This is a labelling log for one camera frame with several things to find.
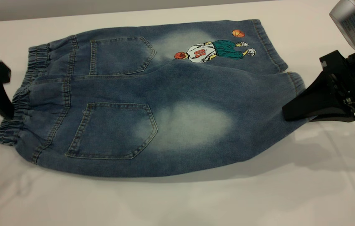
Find blue denim shorts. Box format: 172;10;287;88
0;19;306;178

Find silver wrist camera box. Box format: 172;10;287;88
329;0;355;53

